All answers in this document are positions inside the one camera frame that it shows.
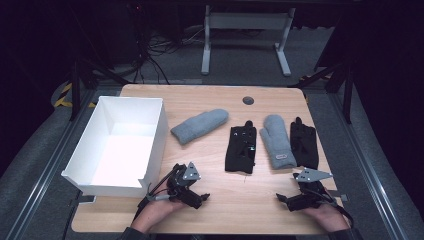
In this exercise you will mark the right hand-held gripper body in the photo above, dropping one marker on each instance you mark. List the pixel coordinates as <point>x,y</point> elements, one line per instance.
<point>308,199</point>

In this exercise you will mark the grey mitten with label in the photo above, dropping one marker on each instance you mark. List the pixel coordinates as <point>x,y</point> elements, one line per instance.
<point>277,141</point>

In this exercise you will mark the grey metal floor rail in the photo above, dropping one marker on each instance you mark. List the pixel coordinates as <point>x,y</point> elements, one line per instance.
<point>46,173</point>
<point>366,166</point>

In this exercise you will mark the person's left hand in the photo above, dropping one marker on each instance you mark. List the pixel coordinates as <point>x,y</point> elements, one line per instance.
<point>155,211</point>

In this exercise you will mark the yellow black hazard tape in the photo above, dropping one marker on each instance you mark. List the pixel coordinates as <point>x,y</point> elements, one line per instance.
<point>63,96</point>

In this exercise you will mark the black metal stand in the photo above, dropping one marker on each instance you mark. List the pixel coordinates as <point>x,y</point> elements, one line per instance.
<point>76,90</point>
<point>348,90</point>

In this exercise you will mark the white metal desk frame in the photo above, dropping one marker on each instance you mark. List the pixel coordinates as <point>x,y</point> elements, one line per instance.
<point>246,20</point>

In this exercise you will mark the grey round table grommet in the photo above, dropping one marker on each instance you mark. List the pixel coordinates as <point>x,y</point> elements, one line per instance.
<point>248,100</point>

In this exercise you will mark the plain black glove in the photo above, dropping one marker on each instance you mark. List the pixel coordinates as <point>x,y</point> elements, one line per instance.
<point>304,146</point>

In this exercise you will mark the white open box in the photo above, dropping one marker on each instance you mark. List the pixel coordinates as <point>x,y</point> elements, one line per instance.
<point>120,156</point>

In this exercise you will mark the person's right hand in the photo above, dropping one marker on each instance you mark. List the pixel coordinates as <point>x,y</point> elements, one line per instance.
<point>330,218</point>

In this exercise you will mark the black glove with reflective marks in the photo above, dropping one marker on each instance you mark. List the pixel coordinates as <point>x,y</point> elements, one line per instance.
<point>240,150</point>

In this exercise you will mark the plain grey mitten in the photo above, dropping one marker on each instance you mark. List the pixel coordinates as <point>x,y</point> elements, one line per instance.
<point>200,125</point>

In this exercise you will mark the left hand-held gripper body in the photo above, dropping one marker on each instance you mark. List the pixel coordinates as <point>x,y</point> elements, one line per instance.
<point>181,190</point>

